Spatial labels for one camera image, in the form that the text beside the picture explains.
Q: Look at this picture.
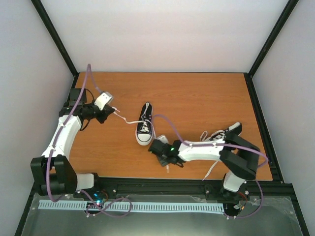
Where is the white shoelace of sneaker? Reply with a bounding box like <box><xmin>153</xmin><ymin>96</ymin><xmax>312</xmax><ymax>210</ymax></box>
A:
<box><xmin>200</xmin><ymin>130</ymin><xmax>225</xmax><ymax>181</ymax></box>
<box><xmin>112</xmin><ymin>103</ymin><xmax>157</xmax><ymax>141</ymax></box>

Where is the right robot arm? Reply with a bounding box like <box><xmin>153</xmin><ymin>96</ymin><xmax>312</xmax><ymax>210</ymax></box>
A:
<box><xmin>148</xmin><ymin>133</ymin><xmax>260</xmax><ymax>193</ymax></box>

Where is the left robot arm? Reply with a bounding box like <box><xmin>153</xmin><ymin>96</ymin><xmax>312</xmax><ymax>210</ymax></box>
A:
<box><xmin>31</xmin><ymin>88</ymin><xmax>114</xmax><ymax>198</ymax></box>

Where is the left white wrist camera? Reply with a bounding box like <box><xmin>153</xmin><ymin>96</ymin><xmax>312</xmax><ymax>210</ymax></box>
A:
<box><xmin>94</xmin><ymin>91</ymin><xmax>114</xmax><ymax>110</ymax></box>

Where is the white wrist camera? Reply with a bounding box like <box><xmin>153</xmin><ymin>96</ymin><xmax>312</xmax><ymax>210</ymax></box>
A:
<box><xmin>94</xmin><ymin>91</ymin><xmax>114</xmax><ymax>110</ymax></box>
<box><xmin>156</xmin><ymin>135</ymin><xmax>169</xmax><ymax>144</ymax></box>

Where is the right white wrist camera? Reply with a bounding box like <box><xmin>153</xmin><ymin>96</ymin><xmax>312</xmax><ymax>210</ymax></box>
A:
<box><xmin>156</xmin><ymin>135</ymin><xmax>169</xmax><ymax>144</ymax></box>

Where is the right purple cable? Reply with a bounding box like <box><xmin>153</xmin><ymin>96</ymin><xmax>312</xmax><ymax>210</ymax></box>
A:
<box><xmin>150</xmin><ymin>114</ymin><xmax>269</xmax><ymax>220</ymax></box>

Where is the purple cable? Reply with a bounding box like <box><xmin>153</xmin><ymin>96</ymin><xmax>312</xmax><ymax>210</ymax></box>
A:
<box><xmin>46</xmin><ymin>63</ymin><xmax>132</xmax><ymax>218</ymax></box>
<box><xmin>150</xmin><ymin>114</ymin><xmax>269</xmax><ymax>220</ymax></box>

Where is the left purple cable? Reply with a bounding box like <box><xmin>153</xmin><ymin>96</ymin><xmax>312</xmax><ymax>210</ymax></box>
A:
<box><xmin>46</xmin><ymin>63</ymin><xmax>132</xmax><ymax>218</ymax></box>

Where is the white slotted cable duct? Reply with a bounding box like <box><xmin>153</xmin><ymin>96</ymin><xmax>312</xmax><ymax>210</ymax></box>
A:
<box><xmin>38</xmin><ymin>200</ymin><xmax>224</xmax><ymax>214</ymax></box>

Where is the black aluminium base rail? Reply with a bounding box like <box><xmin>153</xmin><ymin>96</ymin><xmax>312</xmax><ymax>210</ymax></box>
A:
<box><xmin>31</xmin><ymin>178</ymin><xmax>295</xmax><ymax>200</ymax></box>

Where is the left black frame post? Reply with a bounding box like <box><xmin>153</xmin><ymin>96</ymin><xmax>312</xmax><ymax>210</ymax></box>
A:
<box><xmin>31</xmin><ymin>0</ymin><xmax>79</xmax><ymax>78</ymax></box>

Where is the black frame post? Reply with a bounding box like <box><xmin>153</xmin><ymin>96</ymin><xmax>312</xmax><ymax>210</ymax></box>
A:
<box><xmin>31</xmin><ymin>0</ymin><xmax>79</xmax><ymax>78</ymax></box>
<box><xmin>248</xmin><ymin>0</ymin><xmax>300</xmax><ymax>77</ymax></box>

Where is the right black frame post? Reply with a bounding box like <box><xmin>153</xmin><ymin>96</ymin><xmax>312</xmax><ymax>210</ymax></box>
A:
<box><xmin>248</xmin><ymin>0</ymin><xmax>300</xmax><ymax>77</ymax></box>

